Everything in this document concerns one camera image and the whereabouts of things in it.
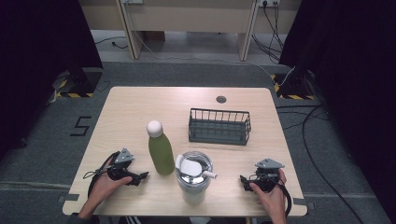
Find clear tumbler with lid and straw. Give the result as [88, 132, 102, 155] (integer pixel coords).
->
[174, 150, 219, 206]

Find person's right hand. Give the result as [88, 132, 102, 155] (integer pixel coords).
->
[248, 169, 288, 219]

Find short black floor cable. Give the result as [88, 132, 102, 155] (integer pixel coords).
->
[93, 35, 129, 50]

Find dark curtain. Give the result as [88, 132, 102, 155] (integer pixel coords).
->
[277, 0, 396, 224]
[0, 0, 105, 160]

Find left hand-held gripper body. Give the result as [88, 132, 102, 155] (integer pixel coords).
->
[106, 147, 135, 182]

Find white floor cable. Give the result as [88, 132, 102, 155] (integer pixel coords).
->
[133, 29, 296, 88]

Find hand-held gripper black cable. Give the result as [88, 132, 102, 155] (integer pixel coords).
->
[275, 181, 293, 217]
[82, 151, 121, 198]

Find person's left hand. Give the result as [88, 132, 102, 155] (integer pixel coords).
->
[88, 158, 134, 208]

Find black wire basket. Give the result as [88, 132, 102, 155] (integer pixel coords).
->
[188, 107, 252, 147]

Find thin black floor cables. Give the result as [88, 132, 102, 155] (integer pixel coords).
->
[276, 104, 331, 131]

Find left hand-held gripper black cable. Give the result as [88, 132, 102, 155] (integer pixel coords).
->
[82, 151, 121, 198]

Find right hand-held gripper black cable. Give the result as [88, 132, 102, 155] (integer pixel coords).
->
[275, 181, 293, 217]

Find long black floor cable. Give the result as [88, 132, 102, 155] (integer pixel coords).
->
[301, 105, 366, 224]

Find bundle of black wall cables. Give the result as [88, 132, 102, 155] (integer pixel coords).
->
[250, 1, 286, 63]

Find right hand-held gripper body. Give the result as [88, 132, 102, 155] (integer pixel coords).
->
[253, 158, 286, 192]

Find grey tape strip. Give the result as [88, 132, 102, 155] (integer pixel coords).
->
[57, 193, 80, 203]
[292, 197, 316, 210]

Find green bottle with white cap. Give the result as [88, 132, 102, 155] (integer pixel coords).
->
[146, 119, 176, 176]

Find black stand base with striped tape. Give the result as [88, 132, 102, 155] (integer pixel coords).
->
[270, 68, 316, 101]
[55, 67, 105, 99]

